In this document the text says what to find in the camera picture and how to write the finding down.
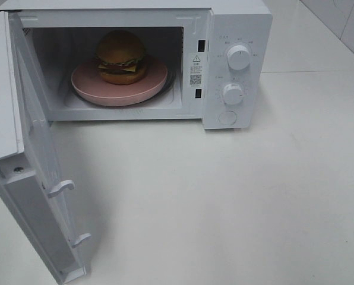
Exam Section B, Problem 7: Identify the white microwave knob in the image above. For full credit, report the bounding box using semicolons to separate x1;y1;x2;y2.
226;43;251;71
223;83;244;105

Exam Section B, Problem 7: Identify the pink round plate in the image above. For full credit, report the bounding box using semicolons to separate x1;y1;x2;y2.
71;56;168;107

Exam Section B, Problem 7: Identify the lower white microwave knob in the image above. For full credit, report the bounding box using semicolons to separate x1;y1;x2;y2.
223;83;244;105

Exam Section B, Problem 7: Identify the white microwave door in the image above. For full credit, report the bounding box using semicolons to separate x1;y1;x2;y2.
0;11;90;284

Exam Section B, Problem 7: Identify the burger with lettuce and cheese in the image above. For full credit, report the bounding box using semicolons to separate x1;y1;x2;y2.
96;30;147;85

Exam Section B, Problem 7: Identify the upper white microwave knob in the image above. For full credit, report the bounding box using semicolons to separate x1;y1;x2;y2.
226;43;251;71

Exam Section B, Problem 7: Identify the white microwave oven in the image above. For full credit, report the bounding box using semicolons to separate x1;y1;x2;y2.
0;1;273;129

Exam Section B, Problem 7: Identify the glass microwave turntable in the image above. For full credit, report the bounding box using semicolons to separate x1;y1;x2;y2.
64;71;179;109

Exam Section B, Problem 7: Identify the round microwave door button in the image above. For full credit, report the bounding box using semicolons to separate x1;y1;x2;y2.
219;110;237;125

